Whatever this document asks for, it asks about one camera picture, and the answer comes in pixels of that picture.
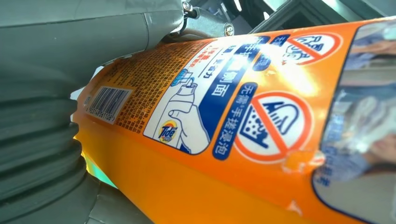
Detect orange Tide detergent bottle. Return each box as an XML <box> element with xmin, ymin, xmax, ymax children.
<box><xmin>71</xmin><ymin>17</ymin><xmax>396</xmax><ymax>224</ymax></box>

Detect green table mat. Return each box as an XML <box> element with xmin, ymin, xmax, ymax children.
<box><xmin>82</xmin><ymin>151</ymin><xmax>118</xmax><ymax>189</ymax></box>

